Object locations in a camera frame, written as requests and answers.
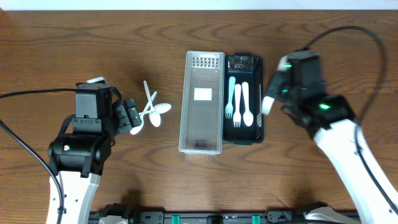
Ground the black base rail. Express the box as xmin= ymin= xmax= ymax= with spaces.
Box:
xmin=87 ymin=202 xmax=361 ymax=224

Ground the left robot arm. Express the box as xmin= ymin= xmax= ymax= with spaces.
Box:
xmin=47 ymin=83 xmax=139 ymax=223

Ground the white plastic fork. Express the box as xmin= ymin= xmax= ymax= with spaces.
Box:
xmin=233 ymin=84 xmax=241 ymax=128
xmin=225 ymin=76 xmax=236 ymax=119
xmin=261 ymin=96 xmax=275 ymax=116

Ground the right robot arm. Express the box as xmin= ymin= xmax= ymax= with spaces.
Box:
xmin=262 ymin=50 xmax=397 ymax=223

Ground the white plastic spoon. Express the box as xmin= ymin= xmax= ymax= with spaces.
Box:
xmin=242 ymin=82 xmax=254 ymax=126

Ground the clear plastic mesh basket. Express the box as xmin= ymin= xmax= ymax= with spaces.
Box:
xmin=178 ymin=51 xmax=225 ymax=155

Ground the black plastic mesh basket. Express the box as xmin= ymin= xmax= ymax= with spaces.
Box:
xmin=222 ymin=52 xmax=264 ymax=145

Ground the white spoon bowl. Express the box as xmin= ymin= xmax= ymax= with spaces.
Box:
xmin=139 ymin=103 xmax=172 ymax=118
xmin=130 ymin=91 xmax=157 ymax=135

